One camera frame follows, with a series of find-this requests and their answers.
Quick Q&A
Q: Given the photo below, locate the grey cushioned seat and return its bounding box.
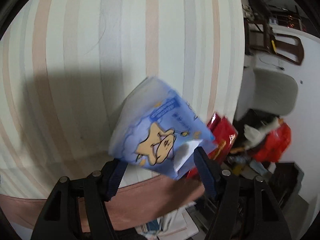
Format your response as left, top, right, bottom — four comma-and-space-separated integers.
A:
235, 67, 299, 122

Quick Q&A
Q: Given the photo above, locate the red plastic bag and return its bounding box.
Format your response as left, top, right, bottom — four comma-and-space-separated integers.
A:
253, 120, 291, 163

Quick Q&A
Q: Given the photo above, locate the dark wooden chair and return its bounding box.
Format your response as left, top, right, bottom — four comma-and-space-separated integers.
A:
242, 0, 304, 66

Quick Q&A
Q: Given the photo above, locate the striped cat tablecloth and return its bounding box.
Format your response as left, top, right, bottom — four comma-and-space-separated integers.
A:
1, 0, 244, 229

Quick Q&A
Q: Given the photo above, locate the red snack pack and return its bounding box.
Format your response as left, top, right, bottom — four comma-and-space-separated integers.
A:
198, 112, 238, 174

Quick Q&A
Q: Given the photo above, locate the blue cartoon tissue pack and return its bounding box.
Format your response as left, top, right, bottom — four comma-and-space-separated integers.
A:
108, 77, 217, 180

